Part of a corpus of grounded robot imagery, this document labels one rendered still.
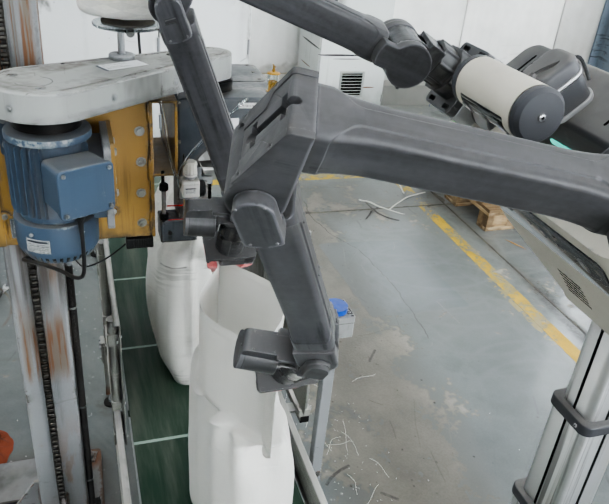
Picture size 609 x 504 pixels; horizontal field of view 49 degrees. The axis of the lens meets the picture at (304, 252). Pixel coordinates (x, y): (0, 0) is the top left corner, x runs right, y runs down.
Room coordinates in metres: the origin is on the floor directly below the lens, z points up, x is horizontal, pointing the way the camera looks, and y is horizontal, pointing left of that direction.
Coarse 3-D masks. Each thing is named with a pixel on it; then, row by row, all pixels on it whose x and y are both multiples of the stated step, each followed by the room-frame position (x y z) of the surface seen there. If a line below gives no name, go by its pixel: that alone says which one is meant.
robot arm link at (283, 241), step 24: (240, 192) 0.54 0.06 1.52; (264, 192) 0.54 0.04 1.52; (240, 216) 0.53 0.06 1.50; (264, 216) 0.53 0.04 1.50; (288, 216) 0.57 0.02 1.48; (264, 240) 0.55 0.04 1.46; (288, 240) 0.60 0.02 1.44; (264, 264) 0.62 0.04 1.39; (288, 264) 0.62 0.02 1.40; (312, 264) 0.64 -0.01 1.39; (288, 288) 0.65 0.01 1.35; (312, 288) 0.65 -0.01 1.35; (288, 312) 0.68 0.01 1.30; (312, 312) 0.68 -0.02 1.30; (336, 312) 0.77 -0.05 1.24; (312, 336) 0.70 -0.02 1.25; (336, 336) 0.76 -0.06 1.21; (336, 360) 0.72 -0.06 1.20
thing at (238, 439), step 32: (224, 288) 1.24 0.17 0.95; (256, 288) 1.19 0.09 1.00; (224, 320) 1.24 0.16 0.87; (256, 320) 1.18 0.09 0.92; (224, 352) 0.99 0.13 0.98; (192, 384) 1.16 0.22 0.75; (224, 384) 0.99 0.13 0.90; (192, 416) 1.14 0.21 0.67; (224, 416) 0.98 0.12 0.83; (256, 416) 0.95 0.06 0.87; (192, 448) 1.12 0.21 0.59; (224, 448) 0.95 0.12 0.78; (256, 448) 0.94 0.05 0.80; (288, 448) 0.95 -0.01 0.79; (192, 480) 1.11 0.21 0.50; (224, 480) 0.93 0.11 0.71; (256, 480) 0.91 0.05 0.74; (288, 480) 0.94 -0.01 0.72
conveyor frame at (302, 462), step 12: (108, 360) 1.60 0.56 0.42; (108, 372) 1.69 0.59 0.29; (120, 420) 1.36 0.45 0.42; (288, 420) 1.42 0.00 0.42; (120, 432) 1.31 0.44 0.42; (120, 444) 1.27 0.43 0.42; (132, 444) 1.32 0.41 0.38; (300, 444) 1.33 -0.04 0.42; (120, 456) 1.23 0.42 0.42; (300, 456) 1.29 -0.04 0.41; (120, 468) 1.19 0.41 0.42; (300, 468) 1.29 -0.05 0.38; (312, 468) 1.25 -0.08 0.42; (120, 480) 1.26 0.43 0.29; (300, 480) 1.28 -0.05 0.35; (312, 480) 1.21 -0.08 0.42; (300, 492) 1.21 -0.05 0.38; (312, 492) 1.19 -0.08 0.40
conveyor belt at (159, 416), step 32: (128, 256) 2.28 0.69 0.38; (128, 288) 2.06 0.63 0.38; (128, 320) 1.86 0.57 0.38; (128, 352) 1.69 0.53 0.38; (128, 384) 1.55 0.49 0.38; (160, 384) 1.56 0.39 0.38; (128, 416) 1.51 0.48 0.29; (160, 416) 1.43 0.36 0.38; (160, 448) 1.31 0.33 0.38; (160, 480) 1.20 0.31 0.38
